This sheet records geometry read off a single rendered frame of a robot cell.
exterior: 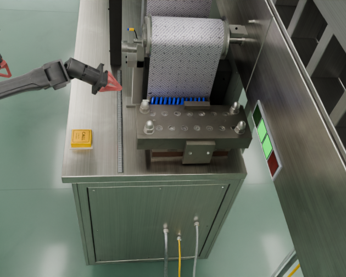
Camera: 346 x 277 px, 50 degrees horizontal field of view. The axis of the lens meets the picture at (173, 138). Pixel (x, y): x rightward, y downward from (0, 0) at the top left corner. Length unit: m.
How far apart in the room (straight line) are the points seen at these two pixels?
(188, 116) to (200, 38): 0.28
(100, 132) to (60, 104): 1.41
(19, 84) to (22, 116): 1.59
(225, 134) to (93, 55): 0.76
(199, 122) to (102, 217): 0.57
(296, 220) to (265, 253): 1.32
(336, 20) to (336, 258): 0.48
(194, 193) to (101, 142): 0.40
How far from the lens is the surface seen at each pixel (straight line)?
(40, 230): 2.25
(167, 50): 1.24
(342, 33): 0.83
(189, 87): 1.36
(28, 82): 1.20
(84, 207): 1.49
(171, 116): 1.32
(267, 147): 1.10
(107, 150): 1.37
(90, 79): 1.28
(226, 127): 1.32
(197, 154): 1.30
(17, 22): 3.66
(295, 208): 0.98
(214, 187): 1.44
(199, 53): 1.27
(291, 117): 0.98
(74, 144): 1.37
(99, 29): 1.92
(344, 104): 0.80
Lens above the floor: 1.98
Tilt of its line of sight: 50 degrees down
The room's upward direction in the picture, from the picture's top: 10 degrees clockwise
